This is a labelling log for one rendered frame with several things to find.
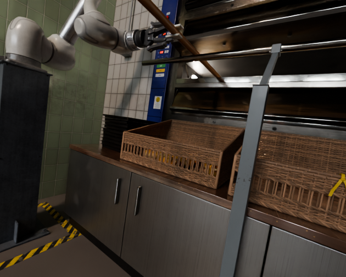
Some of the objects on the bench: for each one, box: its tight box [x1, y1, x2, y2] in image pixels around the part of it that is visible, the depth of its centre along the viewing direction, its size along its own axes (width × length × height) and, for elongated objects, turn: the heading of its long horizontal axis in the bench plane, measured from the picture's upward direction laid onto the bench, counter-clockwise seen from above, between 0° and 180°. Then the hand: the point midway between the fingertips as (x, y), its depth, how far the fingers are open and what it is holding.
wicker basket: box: [228, 130, 346, 237], centre depth 67 cm, size 49×56×28 cm
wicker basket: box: [120, 119, 245, 189], centre depth 99 cm, size 49×56×28 cm
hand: (174, 32), depth 72 cm, fingers closed on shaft, 3 cm apart
